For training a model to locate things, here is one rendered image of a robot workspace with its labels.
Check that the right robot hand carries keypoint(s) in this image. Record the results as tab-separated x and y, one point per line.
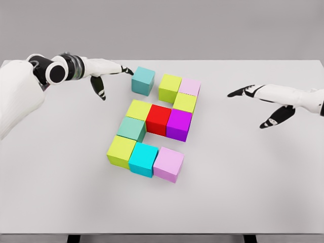
272	97

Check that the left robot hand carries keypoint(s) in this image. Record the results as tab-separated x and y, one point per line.
102	67

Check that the teal cube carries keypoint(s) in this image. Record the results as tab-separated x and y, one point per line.
141	80

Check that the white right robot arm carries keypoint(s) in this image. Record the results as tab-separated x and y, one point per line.
310	100

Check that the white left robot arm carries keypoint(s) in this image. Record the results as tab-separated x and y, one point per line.
15	88

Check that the yellow-green cube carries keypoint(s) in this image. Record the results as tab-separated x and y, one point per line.
138	109
121	151
169	87
185	102

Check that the mint green cube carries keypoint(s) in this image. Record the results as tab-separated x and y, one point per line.
131	129

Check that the red cube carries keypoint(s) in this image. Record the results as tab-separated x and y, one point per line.
158	120

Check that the light pink cube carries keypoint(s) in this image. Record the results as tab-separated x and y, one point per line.
190	86
167	164

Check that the purple cube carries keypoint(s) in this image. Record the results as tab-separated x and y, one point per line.
179	124

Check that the cyan cube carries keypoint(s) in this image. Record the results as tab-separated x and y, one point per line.
142	159

